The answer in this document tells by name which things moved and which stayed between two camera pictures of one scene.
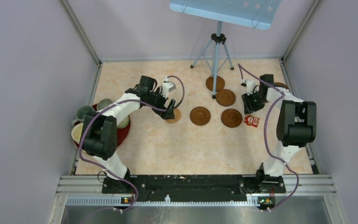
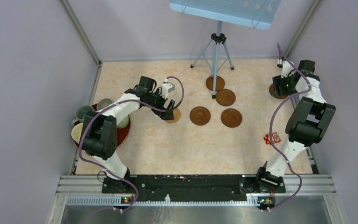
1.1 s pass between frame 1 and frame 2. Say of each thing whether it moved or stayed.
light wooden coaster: stayed
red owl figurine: moved
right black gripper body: moved
